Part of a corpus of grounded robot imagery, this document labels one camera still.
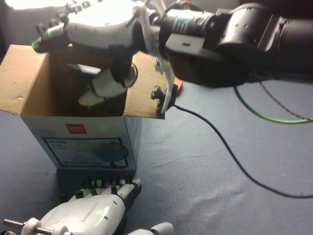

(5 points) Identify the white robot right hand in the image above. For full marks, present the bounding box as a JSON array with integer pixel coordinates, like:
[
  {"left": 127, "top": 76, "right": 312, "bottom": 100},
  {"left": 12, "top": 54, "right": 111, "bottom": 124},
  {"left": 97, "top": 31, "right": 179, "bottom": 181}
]
[{"left": 31, "top": 0, "right": 147, "bottom": 106}]

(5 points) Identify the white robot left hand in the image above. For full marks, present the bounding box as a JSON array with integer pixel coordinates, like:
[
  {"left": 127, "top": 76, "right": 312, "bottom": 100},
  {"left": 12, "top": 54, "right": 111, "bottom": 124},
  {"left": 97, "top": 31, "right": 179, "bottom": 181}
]
[{"left": 40, "top": 175, "right": 175, "bottom": 235}]

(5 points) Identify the open cardboard box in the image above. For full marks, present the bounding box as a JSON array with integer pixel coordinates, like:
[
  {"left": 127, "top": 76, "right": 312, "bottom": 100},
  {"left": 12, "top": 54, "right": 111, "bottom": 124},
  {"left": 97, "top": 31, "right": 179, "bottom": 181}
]
[{"left": 0, "top": 44, "right": 172, "bottom": 173}]

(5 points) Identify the grey table cloth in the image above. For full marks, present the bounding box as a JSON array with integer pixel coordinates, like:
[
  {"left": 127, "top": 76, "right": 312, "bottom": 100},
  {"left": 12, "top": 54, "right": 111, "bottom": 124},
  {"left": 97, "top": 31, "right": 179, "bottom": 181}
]
[{"left": 0, "top": 4, "right": 313, "bottom": 235}]

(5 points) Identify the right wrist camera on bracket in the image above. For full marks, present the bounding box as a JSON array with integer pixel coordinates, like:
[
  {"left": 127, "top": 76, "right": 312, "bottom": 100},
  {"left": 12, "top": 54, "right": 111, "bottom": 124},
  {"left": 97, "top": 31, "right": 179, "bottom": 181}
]
[{"left": 150, "top": 57, "right": 179, "bottom": 115}]

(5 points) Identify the long black cable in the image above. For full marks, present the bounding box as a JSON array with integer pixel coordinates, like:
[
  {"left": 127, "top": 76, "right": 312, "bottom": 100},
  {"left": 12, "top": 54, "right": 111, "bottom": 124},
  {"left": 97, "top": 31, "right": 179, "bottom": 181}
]
[{"left": 174, "top": 104, "right": 313, "bottom": 199}]

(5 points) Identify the red black braided cable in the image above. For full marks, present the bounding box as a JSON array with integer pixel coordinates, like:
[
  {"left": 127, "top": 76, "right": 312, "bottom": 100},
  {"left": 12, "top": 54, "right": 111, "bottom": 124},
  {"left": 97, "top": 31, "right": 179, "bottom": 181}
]
[{"left": 258, "top": 81, "right": 312, "bottom": 121}]

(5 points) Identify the green cable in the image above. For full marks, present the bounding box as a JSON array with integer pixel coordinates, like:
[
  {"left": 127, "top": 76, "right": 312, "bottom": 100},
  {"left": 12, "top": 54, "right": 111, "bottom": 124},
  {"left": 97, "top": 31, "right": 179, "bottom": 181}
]
[{"left": 233, "top": 85, "right": 313, "bottom": 125}]

